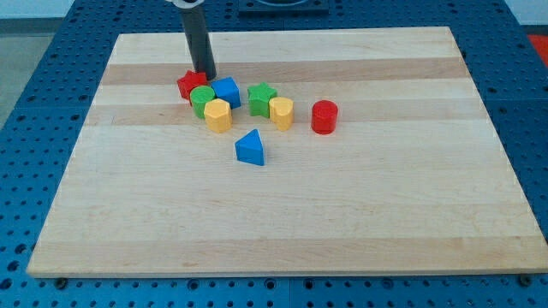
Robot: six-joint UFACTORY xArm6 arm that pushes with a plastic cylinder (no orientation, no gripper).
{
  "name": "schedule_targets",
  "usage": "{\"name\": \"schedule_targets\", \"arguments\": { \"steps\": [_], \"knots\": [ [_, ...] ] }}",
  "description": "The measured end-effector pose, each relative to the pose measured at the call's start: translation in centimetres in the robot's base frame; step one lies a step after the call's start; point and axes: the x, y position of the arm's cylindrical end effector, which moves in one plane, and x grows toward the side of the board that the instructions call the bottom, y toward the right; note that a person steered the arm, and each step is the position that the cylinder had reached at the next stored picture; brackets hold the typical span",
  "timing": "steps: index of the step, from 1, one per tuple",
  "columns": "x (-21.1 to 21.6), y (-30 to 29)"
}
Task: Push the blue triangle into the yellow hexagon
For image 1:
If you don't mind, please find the silver tool flange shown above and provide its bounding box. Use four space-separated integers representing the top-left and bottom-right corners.
166 0 205 9

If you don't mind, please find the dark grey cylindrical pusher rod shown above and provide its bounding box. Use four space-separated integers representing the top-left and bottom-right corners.
180 4 217 80

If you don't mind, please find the blue triangle block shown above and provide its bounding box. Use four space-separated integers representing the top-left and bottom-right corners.
235 129 265 166

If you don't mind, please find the yellow hexagon block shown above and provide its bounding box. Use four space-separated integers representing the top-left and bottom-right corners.
204 98 232 133

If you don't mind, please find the red star block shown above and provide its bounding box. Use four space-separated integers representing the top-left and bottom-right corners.
176 70 208 100

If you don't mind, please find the green cylinder block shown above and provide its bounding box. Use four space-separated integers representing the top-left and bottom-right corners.
189 86 216 119

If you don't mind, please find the blue cube block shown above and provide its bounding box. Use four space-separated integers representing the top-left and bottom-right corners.
211 76 241 109

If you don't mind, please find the green star block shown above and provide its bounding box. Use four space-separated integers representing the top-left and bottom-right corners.
247 82 277 118

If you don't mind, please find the yellow heart block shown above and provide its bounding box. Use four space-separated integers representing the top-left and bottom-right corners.
269 97 294 131

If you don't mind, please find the red cylinder block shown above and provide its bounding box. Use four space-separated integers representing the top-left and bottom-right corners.
311 100 338 134

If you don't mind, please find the light wooden board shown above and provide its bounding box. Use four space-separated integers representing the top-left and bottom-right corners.
27 27 547 278

